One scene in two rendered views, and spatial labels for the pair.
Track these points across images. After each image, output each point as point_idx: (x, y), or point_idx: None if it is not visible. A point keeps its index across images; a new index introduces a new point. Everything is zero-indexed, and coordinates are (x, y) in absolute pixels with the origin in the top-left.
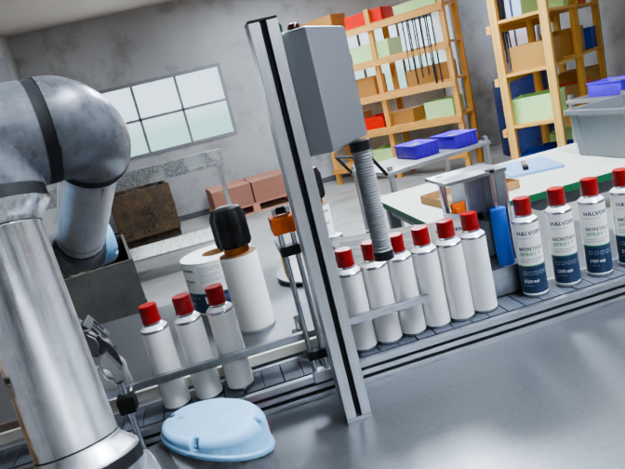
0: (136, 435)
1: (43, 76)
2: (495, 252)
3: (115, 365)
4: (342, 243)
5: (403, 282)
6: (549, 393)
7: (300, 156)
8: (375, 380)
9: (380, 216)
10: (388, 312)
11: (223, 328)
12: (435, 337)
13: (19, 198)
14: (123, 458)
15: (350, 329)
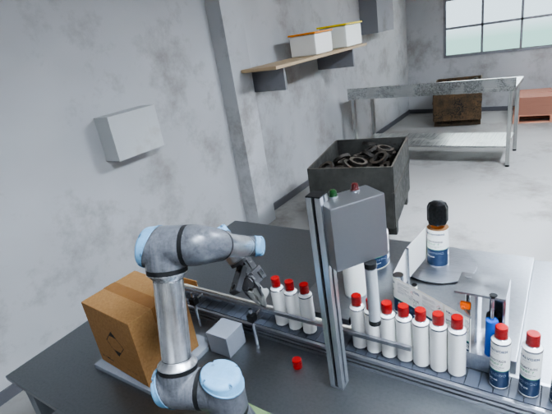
0: (253, 331)
1: (186, 230)
2: None
3: (259, 295)
4: (398, 282)
5: (399, 333)
6: None
7: (323, 265)
8: (368, 370)
9: (373, 304)
10: (384, 343)
11: (301, 305)
12: (408, 370)
13: (167, 278)
14: (180, 373)
15: (337, 349)
